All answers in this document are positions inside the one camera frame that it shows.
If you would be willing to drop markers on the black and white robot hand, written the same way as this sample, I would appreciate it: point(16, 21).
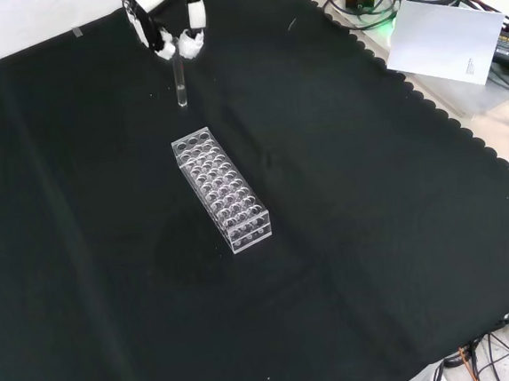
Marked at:
point(151, 25)

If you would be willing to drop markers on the clear glass test tube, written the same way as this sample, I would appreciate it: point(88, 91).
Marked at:
point(180, 81)

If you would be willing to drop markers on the clear plastic test tube rack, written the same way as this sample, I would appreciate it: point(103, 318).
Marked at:
point(221, 193)

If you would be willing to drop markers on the clear tape piece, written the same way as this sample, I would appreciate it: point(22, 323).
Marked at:
point(76, 32)

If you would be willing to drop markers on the black bench cloth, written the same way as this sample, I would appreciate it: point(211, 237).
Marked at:
point(201, 293)

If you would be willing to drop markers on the pale board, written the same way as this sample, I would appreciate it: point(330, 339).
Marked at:
point(442, 42)

